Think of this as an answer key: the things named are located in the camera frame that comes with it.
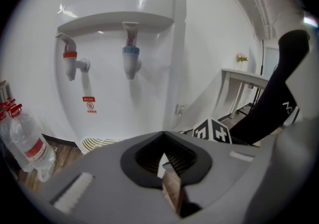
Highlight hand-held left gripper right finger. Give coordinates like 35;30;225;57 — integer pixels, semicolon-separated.
163;130;278;224

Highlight blue cold water tap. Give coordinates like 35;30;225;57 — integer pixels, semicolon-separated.
121;21;143;81

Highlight red hot water tap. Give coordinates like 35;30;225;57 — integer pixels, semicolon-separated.
55;32;91;82

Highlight white water dispenser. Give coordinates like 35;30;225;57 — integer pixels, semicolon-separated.
53;0;187;155

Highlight clear bottle with red label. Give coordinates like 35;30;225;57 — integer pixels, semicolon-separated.
0;98;33;173
9;103;57;183

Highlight thin black pole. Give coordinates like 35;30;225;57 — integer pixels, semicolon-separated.
251;39;265;112

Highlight white wall outlet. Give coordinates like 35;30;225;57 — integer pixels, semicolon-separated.
175;103;188;115

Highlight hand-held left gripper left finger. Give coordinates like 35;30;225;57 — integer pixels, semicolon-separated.
37;131;180;224

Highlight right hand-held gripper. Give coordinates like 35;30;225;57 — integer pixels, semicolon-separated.
178;117;233;144

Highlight white table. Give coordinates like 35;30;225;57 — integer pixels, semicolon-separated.
213;68;272;119

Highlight person's white shirt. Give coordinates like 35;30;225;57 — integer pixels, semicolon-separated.
245;0;311;44

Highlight person's right forearm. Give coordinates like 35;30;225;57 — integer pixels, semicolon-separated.
228;29;311;147

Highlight flower bouquet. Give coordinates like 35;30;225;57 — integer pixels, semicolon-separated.
235;53;249;70

